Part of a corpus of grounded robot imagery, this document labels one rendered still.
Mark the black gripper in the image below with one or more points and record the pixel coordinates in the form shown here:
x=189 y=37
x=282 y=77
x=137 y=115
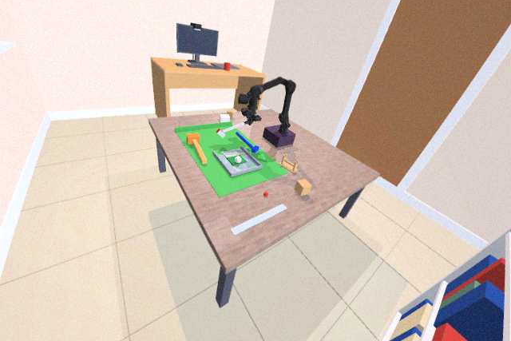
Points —
x=253 y=117

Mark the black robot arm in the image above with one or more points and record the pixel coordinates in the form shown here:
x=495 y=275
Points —
x=256 y=90

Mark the white flat bar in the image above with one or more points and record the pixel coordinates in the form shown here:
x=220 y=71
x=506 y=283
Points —
x=266 y=215

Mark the blue golf putter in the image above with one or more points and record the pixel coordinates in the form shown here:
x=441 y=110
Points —
x=254 y=149

